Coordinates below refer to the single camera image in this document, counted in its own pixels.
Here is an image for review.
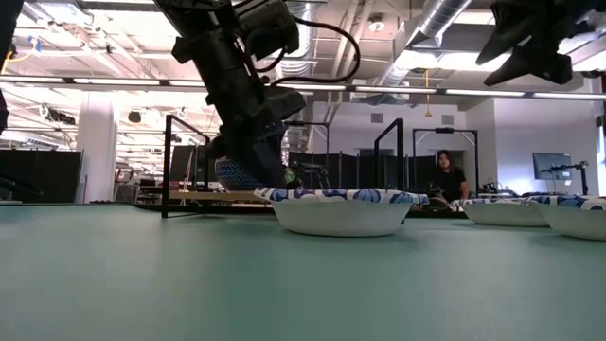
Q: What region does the silver ceiling duct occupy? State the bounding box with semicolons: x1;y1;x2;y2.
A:
378;0;474;89

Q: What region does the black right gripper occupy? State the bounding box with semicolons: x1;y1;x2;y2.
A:
475;0;578;88

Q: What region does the black background frame rig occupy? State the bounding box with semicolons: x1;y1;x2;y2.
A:
282;120;331;190
411;126;480;193

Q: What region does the navy grey patterned bowl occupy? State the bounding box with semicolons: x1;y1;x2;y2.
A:
215;157;267;191

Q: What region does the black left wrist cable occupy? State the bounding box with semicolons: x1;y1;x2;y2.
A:
267;16;362;89

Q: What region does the white pillar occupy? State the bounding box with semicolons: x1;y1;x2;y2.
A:
75;92;118;204

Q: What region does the black partition wall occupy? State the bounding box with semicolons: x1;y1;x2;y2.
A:
0;149;84;205

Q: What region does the blue white paper bowl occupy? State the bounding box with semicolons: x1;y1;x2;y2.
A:
533;193;606;242
452;196;550;227
254;187;430;238

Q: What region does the wooden shelf with black frame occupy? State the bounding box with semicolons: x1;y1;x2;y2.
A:
160;113;407;220

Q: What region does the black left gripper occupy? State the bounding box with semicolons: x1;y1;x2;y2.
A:
192;41;309;189

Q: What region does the dark monitor screen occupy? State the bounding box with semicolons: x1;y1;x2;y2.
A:
532;152;574;181

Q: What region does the person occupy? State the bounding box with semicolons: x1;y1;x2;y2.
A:
428;149;472;207

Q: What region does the green table mat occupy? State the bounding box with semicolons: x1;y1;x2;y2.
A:
0;203;606;341

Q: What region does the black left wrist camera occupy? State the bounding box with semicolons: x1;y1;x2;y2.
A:
236;0;301;62

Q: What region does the long ceiling light strip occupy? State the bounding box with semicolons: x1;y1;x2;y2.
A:
0;74;606;101

